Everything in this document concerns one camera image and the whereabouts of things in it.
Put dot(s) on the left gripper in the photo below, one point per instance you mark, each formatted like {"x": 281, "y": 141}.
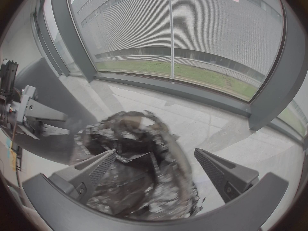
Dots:
{"x": 26, "y": 107}

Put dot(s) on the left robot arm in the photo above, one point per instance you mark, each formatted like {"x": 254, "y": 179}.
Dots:
{"x": 7, "y": 114}

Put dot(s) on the window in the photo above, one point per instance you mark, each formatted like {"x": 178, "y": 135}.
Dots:
{"x": 72, "y": 44}

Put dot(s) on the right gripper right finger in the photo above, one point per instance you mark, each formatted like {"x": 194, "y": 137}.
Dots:
{"x": 216, "y": 169}

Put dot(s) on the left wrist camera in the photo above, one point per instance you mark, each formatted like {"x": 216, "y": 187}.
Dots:
{"x": 8, "y": 76}

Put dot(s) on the black plastic bag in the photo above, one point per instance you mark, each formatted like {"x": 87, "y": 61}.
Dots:
{"x": 144, "y": 157}

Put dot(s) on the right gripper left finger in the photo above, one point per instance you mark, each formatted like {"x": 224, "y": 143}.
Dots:
{"x": 101, "y": 167}

